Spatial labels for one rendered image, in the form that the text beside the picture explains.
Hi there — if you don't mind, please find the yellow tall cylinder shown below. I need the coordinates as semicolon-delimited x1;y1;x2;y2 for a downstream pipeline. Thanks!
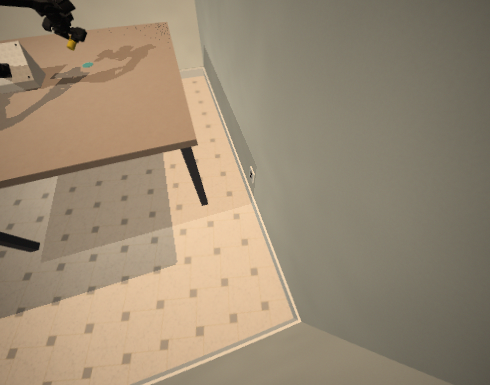
67;38;77;51

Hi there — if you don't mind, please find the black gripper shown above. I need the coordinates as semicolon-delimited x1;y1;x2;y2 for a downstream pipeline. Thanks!
42;16;87;43

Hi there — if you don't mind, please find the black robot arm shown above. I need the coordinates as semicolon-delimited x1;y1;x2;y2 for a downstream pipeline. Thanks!
0;0;76;78

